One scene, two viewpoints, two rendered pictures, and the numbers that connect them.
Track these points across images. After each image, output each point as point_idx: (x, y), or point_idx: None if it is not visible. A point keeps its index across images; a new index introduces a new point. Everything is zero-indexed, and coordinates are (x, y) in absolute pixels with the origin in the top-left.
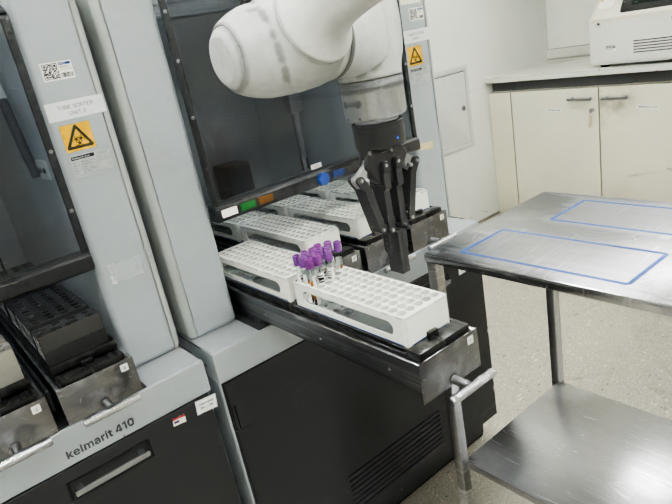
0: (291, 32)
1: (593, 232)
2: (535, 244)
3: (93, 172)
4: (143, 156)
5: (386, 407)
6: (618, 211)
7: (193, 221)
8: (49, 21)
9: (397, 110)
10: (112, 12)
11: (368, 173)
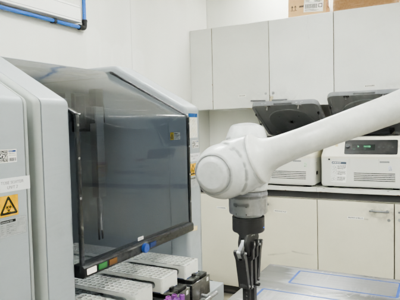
0: (255, 165)
1: (321, 291)
2: (291, 299)
3: (12, 234)
4: (44, 224)
5: None
6: (325, 278)
7: (65, 277)
8: (9, 121)
9: (266, 211)
10: (46, 121)
11: (244, 248)
